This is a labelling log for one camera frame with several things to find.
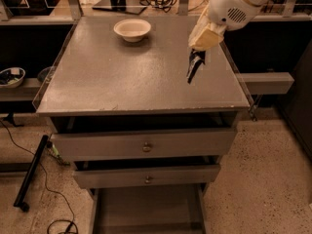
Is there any grey middle drawer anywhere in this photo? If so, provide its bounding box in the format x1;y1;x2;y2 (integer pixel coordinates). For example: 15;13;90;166
73;157;220;189

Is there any grey side shelf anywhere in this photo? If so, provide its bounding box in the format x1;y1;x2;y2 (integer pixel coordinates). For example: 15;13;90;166
237;72;294;95

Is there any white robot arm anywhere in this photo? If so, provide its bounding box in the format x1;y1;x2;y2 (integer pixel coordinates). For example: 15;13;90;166
188;0;268;51

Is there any grey bottom drawer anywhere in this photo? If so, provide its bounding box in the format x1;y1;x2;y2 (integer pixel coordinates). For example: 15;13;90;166
90;184;210;234

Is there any white paper bowl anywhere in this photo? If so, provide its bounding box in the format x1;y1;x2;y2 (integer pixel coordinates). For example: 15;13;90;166
113;19;151;43

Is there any grey top drawer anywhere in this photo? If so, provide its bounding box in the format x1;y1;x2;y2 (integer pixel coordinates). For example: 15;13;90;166
52;112;238;161

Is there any black monitor stand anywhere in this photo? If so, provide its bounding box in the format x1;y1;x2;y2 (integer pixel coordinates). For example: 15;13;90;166
93;0;146;15

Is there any grey drawer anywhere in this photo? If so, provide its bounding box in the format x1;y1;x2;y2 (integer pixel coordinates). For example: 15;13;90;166
73;157;220;189
52;112;238;161
90;184;210;234

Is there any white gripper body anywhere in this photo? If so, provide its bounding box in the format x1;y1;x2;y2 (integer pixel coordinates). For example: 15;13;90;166
208;0;260;31

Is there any dark round bowl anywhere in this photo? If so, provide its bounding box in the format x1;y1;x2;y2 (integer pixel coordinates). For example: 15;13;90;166
37;66;56;83

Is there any black bar on floor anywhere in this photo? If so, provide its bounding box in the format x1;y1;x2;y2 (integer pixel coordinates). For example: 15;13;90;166
14;135;49;213

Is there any grey drawer cabinet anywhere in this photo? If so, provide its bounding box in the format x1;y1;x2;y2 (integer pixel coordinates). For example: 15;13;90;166
32;15;254;234

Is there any white bowl with items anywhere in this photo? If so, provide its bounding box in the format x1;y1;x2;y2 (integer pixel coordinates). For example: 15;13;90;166
0;67;25;88

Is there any black floor cable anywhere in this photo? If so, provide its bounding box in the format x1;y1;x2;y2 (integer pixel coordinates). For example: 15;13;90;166
0;119;80;234

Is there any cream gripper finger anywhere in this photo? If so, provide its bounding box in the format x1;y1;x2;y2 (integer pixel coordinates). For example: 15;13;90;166
191;7;215;33
188;29;223;51

